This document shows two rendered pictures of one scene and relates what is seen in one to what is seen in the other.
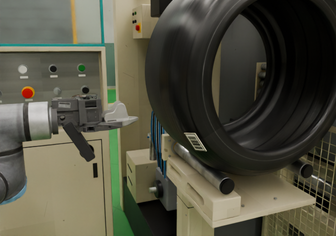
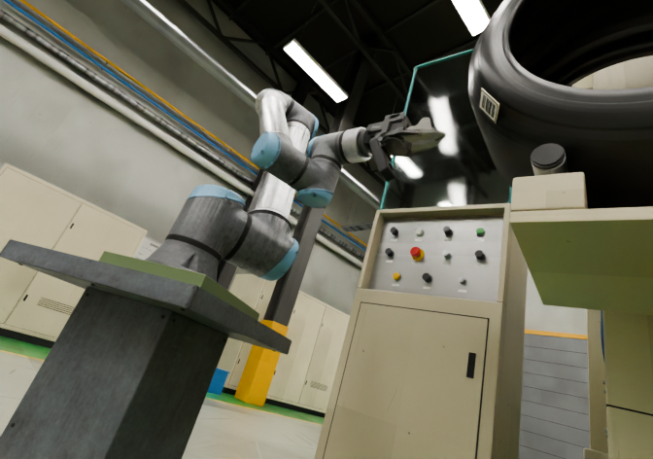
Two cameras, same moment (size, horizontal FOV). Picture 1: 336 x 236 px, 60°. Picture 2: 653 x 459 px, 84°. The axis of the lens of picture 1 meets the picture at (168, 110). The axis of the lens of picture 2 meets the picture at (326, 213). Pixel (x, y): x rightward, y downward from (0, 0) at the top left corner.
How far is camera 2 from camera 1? 0.90 m
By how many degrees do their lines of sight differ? 71
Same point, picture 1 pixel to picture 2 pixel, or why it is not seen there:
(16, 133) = (333, 142)
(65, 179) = (427, 364)
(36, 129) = (346, 137)
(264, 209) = not seen: outside the picture
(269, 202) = not seen: outside the picture
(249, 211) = (624, 211)
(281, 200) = not seen: outside the picture
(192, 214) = (621, 430)
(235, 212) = (568, 198)
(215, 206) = (518, 183)
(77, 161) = (447, 342)
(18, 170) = (325, 172)
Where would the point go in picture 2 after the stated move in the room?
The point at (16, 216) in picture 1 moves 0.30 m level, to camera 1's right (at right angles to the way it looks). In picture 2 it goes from (360, 393) to (428, 413)
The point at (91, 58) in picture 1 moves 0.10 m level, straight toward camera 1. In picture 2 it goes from (495, 222) to (486, 208)
